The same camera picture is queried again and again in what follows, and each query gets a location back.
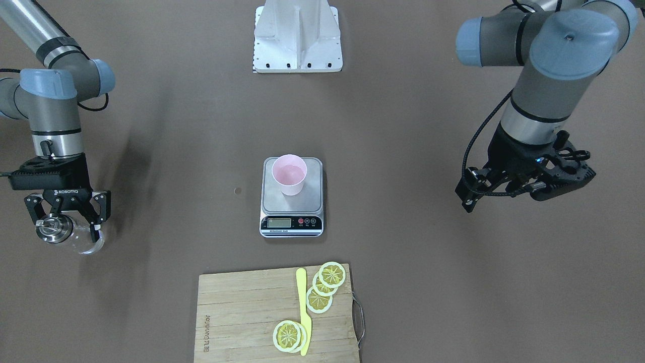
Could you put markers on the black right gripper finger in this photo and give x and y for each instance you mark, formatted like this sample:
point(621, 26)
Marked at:
point(96, 210)
point(35, 209)

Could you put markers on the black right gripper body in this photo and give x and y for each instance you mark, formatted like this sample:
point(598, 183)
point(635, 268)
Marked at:
point(67, 195)

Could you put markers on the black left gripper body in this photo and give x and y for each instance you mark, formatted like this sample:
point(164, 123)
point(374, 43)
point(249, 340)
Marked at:
point(510, 157)

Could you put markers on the glass sauce bottle steel spout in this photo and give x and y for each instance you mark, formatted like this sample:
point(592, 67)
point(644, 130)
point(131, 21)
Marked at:
point(66, 233)

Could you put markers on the pink plastic cup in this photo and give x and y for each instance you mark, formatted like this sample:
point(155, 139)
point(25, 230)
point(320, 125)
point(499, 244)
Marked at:
point(290, 172)

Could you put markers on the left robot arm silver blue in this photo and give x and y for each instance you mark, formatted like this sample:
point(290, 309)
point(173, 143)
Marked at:
point(561, 46)

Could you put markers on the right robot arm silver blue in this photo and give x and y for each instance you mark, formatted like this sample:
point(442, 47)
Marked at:
point(50, 98)

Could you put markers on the silver digital kitchen scale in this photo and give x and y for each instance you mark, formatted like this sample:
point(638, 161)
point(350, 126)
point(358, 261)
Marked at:
point(301, 215)

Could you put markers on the bamboo cutting board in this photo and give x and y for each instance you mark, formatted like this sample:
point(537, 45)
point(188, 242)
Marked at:
point(238, 311)

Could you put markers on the yellow plastic knife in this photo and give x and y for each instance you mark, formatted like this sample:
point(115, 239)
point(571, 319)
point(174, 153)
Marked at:
point(305, 319)

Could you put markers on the lemon slice front pair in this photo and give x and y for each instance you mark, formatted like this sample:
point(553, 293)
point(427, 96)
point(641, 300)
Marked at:
point(289, 336)

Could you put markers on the lemon slice middle stack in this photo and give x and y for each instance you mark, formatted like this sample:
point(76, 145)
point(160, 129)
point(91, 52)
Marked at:
point(320, 289)

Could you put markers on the lemon slice stack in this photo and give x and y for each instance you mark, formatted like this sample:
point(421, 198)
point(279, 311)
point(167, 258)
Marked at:
point(317, 303)
point(320, 289)

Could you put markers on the lemon slice lower stack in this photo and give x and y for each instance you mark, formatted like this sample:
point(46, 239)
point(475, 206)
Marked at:
point(317, 303)

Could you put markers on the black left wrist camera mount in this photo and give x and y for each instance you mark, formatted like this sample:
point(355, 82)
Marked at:
point(561, 169)

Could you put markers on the white pedestal column base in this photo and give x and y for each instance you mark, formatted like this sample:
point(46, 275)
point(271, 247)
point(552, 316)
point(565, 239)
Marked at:
point(297, 37)

